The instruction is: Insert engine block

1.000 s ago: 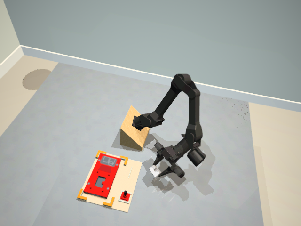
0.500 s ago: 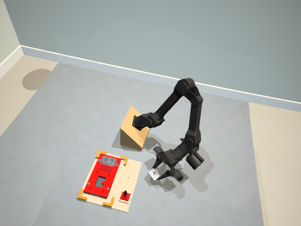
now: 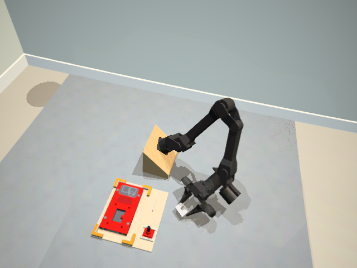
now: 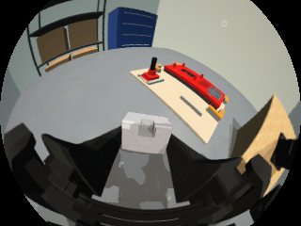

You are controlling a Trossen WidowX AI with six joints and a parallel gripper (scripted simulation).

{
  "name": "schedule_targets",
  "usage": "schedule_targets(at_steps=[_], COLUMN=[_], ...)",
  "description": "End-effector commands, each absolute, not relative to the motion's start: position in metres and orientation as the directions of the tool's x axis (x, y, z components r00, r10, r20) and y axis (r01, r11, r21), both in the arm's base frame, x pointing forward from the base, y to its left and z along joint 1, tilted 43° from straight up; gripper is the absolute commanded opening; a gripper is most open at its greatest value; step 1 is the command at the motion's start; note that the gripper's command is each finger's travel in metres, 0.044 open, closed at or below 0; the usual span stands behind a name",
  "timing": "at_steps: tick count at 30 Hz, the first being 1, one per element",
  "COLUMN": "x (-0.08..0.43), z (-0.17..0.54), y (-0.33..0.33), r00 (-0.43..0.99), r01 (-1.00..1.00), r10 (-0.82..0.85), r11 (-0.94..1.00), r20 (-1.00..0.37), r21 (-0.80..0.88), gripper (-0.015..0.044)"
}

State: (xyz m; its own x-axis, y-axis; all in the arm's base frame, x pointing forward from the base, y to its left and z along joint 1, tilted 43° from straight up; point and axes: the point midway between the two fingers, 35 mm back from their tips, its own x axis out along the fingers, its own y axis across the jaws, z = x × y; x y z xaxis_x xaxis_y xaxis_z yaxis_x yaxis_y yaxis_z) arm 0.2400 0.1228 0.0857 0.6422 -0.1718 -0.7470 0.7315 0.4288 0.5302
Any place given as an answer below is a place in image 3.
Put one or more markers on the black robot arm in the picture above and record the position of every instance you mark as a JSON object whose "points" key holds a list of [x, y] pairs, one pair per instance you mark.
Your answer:
{"points": [[225, 173]]}

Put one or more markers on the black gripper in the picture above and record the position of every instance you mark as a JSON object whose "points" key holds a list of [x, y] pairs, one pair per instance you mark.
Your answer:
{"points": [[204, 207]]}

